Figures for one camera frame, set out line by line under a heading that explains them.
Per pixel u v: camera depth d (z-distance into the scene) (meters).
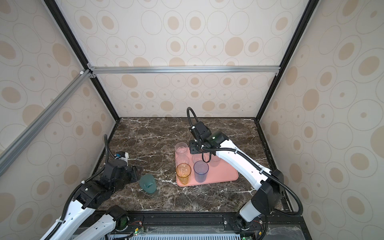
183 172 0.83
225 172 0.90
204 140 0.55
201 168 0.83
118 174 0.53
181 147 0.98
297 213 0.40
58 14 0.70
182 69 0.92
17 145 0.54
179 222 0.75
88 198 0.46
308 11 0.69
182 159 0.95
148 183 0.86
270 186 0.41
